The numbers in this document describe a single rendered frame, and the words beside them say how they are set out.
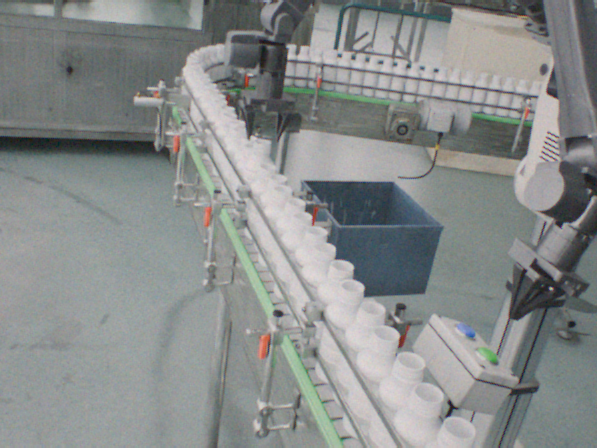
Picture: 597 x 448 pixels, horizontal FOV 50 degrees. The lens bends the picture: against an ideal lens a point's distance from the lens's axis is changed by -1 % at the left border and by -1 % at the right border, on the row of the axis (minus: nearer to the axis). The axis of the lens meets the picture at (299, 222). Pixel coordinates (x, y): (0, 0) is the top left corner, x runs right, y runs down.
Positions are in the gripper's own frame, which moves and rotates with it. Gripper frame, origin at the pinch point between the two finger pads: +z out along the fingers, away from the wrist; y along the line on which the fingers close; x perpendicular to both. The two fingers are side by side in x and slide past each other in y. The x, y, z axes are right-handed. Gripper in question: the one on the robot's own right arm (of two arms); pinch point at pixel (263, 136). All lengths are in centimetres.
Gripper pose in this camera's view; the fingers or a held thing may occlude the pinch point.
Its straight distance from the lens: 139.8
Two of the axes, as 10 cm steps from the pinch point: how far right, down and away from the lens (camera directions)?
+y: -9.4, 0.0, -3.4
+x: 3.1, 4.4, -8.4
